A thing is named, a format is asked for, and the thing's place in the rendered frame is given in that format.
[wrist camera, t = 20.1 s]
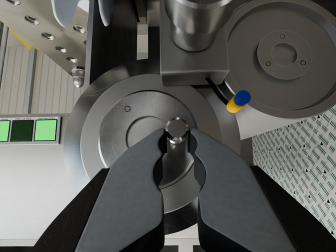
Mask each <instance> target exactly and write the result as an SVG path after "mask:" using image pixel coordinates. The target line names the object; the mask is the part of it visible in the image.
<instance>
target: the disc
mask: <svg viewBox="0 0 336 252"><path fill-rule="evenodd" d="M142 74H161V73H160V59H159V58H148V59H139V60H134V61H130V62H127V63H124V64H121V65H119V66H116V67H114V68H112V69H110V70H109V71H107V72H105V73H104V74H102V75H101V76H100V77H98V78H97V79H96V80H95V81H94V82H93V83H92V84H91V85H89V86H88V88H87V89H86V90H85V91H84V92H83V93H82V95H81V96H80V97H79V99H78V100H77V102H76V104H75V105H74V107H73V109H72V111H71V114H70V116H69V119H68V122H67V125H66V129H65V134H64V141H63V156H64V164H65V169H66V173H67V176H68V179H69V182H70V184H71V186H72V188H73V190H74V192H75V194H76V195H77V194H78V193H79V192H80V191H81V190H82V189H83V188H84V187H85V186H86V185H87V184H88V183H89V182H90V180H89V178H88V176H87V174H86V172H85V169H84V166H83V162H82V157H81V134H82V129H83V125H84V122H85V119H86V117H87V115H88V113H89V111H90V109H91V107H92V106H93V104H94V103H95V102H96V100H97V99H98V98H99V97H100V96H101V95H102V94H103V93H104V92H105V91H106V90H107V89H109V88H110V87H111V86H113V85H115V84H116V83H118V82H120V81H122V80H124V79H127V78H130V77H133V76H137V75H142ZM191 86H193V87H194V88H195V89H197V90H198V91H199V92H200V93H201V94H202V95H203V96H204V97H205V98H206V100H207V101H208V102H209V104H210V105H211V107H212V108H213V110H214V112H215V114H216V117H217V119H218V123H219V126H220V131H221V141H222V143H223V144H224V145H226V146H228V147H229V148H231V149H232V150H234V151H235V152H236V153H238V154H239V155H241V137H240V130H239V126H238V122H237V118H236V116H235V113H232V112H229V111H228V109H227V105H225V104H224V103H223V102H222V101H221V100H220V99H219V98H218V96H217V95H216V94H215V92H214V91H213V89H212V88H211V86H210V85H209V84H204V85H191ZM198 199H199V197H197V198H196V199H195V200H193V201H192V202H190V203H189V204H187V205H186V206H184V207H182V208H180V209H178V210H175V211H172V212H169V213H165V214H164V231H165V235H169V234H173V233H177V232H180V231H183V230H185V229H187V228H189V227H191V226H193V225H195V224H197V216H198Z"/></svg>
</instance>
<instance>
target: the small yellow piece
mask: <svg viewBox="0 0 336 252"><path fill-rule="evenodd" d="M205 80H206V81H207V82H208V84H209V85H210V86H211V88H212V89H213V91H214V92H215V94H216V95H217V96H218V98H219V99H220V100H221V101H222V102H223V103H224V104H225V105H226V107H227V110H228V111H229V112H231V113H236V112H238V111H239V110H240V109H242V108H243V107H244V106H245V105H246V104H247V103H248V102H249V101H250V99H251V95H250V93H249V92H247V91H246V90H241V91H239V92H238V93H237V94H235V95H234V96H233V97H232V99H231V100H230V101H228V100H227V99H226V98H225V97H224V96H223V95H222V94H221V93H220V91H219V90H218V88H217V87H216V85H215V84H214V83H213V81H212V80H211V79H210V78H205Z"/></svg>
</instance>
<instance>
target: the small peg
mask: <svg viewBox="0 0 336 252"><path fill-rule="evenodd" d="M188 130H189V126H188V124H187V122H186V121H185V120H184V119H182V118H179V117H175V118H172V119H170V120H169V121H168V122H167V124H166V126H165V131H166V135H167V138H168V140H169V141H170V142H171V143H173V144H180V143H182V142H183V141H184V140H185V138H186V136H187V134H188Z"/></svg>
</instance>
